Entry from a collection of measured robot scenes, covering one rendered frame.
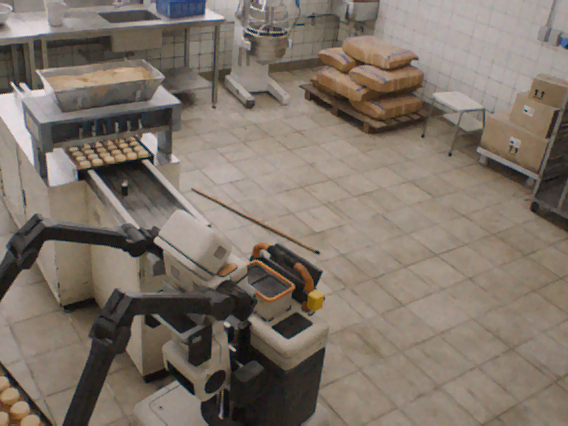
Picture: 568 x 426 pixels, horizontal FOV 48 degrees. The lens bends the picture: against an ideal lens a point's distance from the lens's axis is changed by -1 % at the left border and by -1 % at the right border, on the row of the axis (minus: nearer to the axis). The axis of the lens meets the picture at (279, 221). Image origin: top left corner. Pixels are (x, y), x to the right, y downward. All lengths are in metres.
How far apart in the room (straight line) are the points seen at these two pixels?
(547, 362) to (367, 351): 1.04
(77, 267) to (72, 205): 0.39
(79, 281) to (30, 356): 0.47
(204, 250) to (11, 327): 1.96
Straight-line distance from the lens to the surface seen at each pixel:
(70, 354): 3.61
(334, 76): 6.54
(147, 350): 3.23
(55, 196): 3.40
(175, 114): 3.44
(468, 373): 3.77
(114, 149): 3.52
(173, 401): 2.95
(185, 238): 2.10
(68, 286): 3.72
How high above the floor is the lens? 2.46
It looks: 32 degrees down
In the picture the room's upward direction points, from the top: 6 degrees clockwise
